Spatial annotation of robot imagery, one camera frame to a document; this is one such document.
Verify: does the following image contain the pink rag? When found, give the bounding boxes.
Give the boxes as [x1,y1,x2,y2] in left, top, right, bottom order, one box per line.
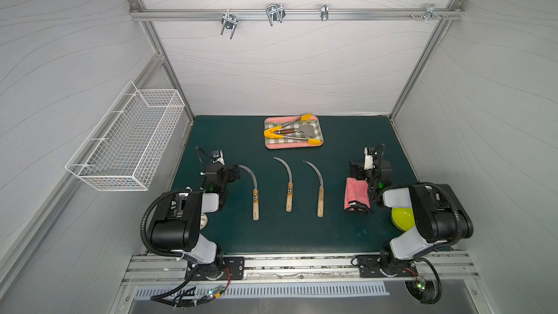
[344,177,371,213]

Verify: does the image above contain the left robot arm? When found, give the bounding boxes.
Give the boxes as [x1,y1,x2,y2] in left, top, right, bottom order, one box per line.
[139,162,240,280]

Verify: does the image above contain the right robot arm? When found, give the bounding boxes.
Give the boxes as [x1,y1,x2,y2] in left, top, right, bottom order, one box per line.
[344,160,474,277]

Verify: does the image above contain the lime green bowl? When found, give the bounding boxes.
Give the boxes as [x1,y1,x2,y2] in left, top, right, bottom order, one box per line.
[391,207,416,232]

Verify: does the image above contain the yellow tipped metal tongs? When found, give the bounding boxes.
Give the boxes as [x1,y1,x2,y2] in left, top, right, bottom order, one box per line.
[263,113,322,145]

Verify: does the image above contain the pink checkered tray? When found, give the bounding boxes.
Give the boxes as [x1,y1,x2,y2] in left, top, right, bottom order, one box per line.
[264,115,324,150]

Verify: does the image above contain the small metal spatula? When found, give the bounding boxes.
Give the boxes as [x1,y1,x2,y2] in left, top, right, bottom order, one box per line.
[278,124,316,138]

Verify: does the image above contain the white vent strip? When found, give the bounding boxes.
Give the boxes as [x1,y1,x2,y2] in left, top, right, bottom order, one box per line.
[135,281,390,300]

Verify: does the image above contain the metal U-bolt clamp left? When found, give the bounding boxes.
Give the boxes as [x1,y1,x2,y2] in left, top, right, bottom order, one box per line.
[220,13,238,39]

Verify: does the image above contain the metal u-bolt clamp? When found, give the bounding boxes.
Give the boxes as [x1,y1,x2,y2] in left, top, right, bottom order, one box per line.
[220,13,238,39]
[265,3,286,26]

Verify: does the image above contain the metal U-bolt clamp middle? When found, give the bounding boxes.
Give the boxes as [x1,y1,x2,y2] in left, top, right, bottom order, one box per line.
[265,3,286,26]

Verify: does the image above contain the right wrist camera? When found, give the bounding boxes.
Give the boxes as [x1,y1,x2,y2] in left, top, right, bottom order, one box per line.
[363,148,376,170]

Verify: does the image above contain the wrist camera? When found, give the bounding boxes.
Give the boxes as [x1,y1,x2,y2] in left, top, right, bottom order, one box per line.
[363,148,376,170]
[211,150,225,165]

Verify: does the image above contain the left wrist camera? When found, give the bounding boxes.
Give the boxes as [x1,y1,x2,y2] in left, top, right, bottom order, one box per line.
[211,150,225,165]

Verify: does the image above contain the white rope ball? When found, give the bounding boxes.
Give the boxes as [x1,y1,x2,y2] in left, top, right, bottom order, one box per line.
[200,214,209,230]

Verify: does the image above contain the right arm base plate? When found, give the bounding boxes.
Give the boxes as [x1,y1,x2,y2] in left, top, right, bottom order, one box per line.
[350,254,418,279]

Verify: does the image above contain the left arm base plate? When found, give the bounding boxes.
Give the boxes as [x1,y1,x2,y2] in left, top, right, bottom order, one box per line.
[185,256,245,281]

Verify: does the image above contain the white wire basket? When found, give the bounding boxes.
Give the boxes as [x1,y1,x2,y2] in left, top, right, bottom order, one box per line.
[65,81,185,192]

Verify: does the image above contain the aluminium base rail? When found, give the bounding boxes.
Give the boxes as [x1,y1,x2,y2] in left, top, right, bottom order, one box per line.
[121,251,480,286]

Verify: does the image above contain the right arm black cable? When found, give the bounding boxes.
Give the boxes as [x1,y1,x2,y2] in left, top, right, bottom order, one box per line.
[404,256,443,305]

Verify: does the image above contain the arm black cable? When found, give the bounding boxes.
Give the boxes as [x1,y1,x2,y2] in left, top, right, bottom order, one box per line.
[150,265,232,308]
[404,256,443,305]

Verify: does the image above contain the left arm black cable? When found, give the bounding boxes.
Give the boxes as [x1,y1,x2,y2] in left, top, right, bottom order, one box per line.
[150,265,232,308]

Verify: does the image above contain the metal bracket with bolts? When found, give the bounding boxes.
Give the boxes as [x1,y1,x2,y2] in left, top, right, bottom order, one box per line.
[410,4,449,22]

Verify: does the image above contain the aluminium crossbar rail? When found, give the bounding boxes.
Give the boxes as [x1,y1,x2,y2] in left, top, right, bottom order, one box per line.
[130,7,466,22]

